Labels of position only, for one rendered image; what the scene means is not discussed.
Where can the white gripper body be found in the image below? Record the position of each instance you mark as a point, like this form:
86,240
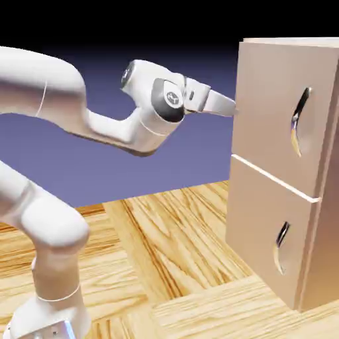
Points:
219,104

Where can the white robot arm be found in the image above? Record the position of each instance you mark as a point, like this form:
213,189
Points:
61,87

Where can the large cabinet door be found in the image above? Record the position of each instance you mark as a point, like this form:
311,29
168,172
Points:
264,106

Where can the small cabinet door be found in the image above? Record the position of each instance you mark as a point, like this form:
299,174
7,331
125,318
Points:
254,227

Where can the light wood cabinet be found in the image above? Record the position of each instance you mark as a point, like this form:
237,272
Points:
325,212

